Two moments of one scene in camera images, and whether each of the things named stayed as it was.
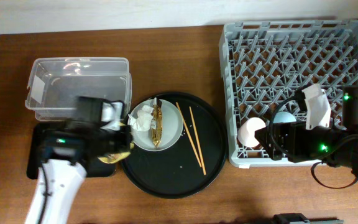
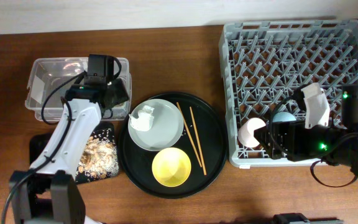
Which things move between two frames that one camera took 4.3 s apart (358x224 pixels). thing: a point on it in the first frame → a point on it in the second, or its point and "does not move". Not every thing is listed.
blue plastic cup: x=283 y=117 does not move
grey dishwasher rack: x=266 y=63 does not move
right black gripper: x=294 y=130 does not move
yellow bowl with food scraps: x=115 y=157 → x=171 y=167
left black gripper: x=128 y=133 → x=122 y=90
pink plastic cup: x=246 y=132 does not move
